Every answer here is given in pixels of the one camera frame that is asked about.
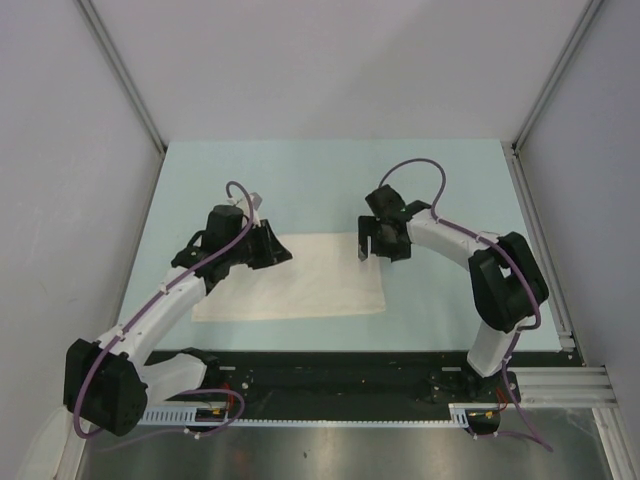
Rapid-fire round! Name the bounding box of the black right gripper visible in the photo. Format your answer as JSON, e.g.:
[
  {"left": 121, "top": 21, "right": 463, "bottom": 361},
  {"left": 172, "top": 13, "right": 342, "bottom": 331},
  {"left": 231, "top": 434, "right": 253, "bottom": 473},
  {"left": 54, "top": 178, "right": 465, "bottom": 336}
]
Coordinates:
[{"left": 358, "top": 215, "right": 411, "bottom": 262}]

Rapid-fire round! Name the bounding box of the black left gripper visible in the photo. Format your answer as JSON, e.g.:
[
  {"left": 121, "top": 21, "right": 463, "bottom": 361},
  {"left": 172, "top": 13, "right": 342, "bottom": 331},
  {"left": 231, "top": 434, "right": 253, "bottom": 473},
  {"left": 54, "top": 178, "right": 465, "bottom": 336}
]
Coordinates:
[{"left": 225, "top": 219, "right": 292, "bottom": 270}]

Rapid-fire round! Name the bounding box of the white cloth napkin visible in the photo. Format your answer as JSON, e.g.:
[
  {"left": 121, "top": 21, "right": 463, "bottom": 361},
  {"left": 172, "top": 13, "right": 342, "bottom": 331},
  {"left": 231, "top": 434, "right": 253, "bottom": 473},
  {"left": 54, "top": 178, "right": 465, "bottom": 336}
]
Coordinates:
[{"left": 192, "top": 233, "right": 386, "bottom": 323}]

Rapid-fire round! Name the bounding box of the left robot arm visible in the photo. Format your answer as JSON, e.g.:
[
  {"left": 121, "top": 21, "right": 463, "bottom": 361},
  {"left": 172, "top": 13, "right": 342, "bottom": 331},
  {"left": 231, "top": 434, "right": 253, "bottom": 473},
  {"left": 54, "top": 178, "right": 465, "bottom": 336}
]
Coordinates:
[{"left": 63, "top": 205, "right": 293, "bottom": 439}]

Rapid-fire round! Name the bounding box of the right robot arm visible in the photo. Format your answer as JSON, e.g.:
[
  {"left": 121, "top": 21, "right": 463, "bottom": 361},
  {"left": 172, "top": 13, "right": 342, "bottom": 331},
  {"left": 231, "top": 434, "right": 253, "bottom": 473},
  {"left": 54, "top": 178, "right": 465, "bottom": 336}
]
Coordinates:
[{"left": 358, "top": 185, "right": 549, "bottom": 401}]

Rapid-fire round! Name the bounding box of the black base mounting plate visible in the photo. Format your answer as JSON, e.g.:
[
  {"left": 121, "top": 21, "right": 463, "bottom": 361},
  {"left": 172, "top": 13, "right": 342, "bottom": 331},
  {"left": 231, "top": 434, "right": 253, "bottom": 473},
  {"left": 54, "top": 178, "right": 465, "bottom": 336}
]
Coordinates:
[{"left": 144, "top": 349, "right": 584, "bottom": 436}]

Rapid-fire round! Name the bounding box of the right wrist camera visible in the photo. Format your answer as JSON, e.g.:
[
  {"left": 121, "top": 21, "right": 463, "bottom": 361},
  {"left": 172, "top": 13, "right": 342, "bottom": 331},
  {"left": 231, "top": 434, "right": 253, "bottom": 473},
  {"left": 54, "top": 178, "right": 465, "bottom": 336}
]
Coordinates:
[{"left": 365, "top": 184, "right": 406, "bottom": 220}]

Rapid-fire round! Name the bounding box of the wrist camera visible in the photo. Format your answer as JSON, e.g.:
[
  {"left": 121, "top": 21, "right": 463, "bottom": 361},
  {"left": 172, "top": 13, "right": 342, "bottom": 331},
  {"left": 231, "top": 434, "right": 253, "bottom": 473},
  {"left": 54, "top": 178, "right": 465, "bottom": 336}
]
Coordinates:
[
  {"left": 365, "top": 184, "right": 406, "bottom": 220},
  {"left": 230, "top": 192, "right": 262, "bottom": 225}
]

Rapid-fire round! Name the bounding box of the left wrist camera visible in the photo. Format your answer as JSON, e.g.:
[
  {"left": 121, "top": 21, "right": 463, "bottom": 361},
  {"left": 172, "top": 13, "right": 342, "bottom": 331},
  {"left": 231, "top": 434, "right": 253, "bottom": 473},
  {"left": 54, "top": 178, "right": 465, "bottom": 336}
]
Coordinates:
[{"left": 230, "top": 192, "right": 262, "bottom": 225}]

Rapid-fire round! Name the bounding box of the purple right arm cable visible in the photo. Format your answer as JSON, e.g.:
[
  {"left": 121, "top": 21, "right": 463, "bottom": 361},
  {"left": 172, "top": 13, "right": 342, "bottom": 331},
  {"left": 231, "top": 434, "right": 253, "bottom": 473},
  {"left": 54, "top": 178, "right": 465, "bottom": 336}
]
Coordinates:
[{"left": 377, "top": 158, "right": 554, "bottom": 454}]

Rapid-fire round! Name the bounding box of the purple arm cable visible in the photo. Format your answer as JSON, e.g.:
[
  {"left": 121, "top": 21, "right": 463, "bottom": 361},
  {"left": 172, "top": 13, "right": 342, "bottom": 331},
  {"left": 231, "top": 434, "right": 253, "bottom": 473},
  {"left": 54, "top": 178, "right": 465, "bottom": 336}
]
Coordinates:
[
  {"left": 377, "top": 158, "right": 554, "bottom": 454},
  {"left": 72, "top": 180, "right": 264, "bottom": 454}
]

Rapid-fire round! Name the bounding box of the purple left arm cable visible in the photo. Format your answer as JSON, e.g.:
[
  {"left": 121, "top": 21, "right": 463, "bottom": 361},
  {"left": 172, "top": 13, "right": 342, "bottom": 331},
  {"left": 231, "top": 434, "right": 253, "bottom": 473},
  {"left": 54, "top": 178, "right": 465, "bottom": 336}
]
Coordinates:
[{"left": 72, "top": 180, "right": 264, "bottom": 454}]

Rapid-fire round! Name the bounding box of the right aluminium corner post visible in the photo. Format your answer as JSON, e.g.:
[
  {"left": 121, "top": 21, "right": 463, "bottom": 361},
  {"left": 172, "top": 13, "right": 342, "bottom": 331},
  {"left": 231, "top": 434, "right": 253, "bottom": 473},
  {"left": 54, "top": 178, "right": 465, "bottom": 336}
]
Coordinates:
[{"left": 509, "top": 0, "right": 604, "bottom": 151}]

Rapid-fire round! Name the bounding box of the aluminium corner post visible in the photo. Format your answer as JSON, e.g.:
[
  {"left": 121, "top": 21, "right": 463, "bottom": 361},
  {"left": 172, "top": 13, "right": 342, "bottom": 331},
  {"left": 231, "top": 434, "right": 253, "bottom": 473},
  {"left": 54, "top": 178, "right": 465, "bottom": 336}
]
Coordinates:
[
  {"left": 509, "top": 0, "right": 604, "bottom": 151},
  {"left": 74, "top": 0, "right": 167, "bottom": 154}
]

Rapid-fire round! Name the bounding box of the white slotted cable duct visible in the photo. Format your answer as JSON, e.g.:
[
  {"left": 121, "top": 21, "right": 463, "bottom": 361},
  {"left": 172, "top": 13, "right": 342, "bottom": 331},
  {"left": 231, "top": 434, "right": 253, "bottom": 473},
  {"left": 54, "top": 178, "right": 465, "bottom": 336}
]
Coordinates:
[{"left": 139, "top": 404, "right": 468, "bottom": 429}]

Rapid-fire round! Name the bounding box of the aluminium frame rail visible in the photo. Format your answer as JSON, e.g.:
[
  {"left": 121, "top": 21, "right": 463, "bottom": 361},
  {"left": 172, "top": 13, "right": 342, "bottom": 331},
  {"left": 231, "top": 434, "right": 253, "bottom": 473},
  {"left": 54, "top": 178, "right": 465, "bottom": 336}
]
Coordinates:
[{"left": 512, "top": 367, "right": 618, "bottom": 409}]

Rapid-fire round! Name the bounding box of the left aluminium corner post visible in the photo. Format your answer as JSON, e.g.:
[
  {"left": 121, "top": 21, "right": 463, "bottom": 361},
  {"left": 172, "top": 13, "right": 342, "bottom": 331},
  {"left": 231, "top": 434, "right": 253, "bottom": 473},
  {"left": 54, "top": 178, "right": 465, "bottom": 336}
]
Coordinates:
[{"left": 74, "top": 0, "right": 167, "bottom": 154}]

